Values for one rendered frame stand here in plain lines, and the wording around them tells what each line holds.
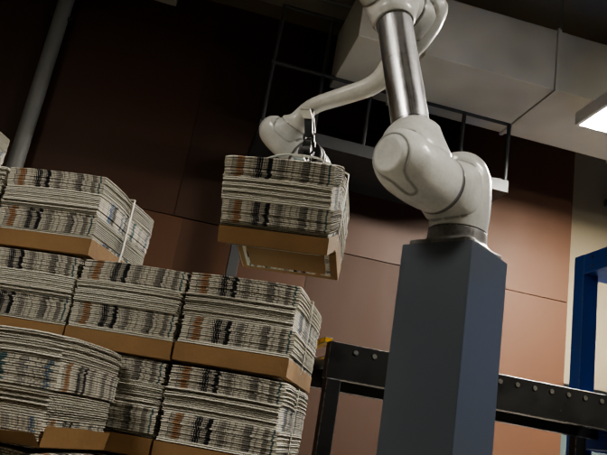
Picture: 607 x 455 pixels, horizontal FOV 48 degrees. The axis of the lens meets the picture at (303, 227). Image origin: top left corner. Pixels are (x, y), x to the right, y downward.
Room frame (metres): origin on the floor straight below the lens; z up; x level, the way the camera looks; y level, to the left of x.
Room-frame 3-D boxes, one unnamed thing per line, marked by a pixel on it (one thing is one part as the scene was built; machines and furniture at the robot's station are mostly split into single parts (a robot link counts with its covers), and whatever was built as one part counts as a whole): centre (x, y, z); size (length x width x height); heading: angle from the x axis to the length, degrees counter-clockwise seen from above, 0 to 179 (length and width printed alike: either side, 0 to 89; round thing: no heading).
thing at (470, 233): (1.73, -0.42, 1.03); 0.22 x 0.18 x 0.06; 137
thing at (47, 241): (1.95, 0.64, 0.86); 0.38 x 0.29 x 0.04; 169
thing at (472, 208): (1.71, -0.40, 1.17); 0.18 x 0.16 x 0.22; 132
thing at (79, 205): (1.95, 0.65, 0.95); 0.38 x 0.29 x 0.23; 169
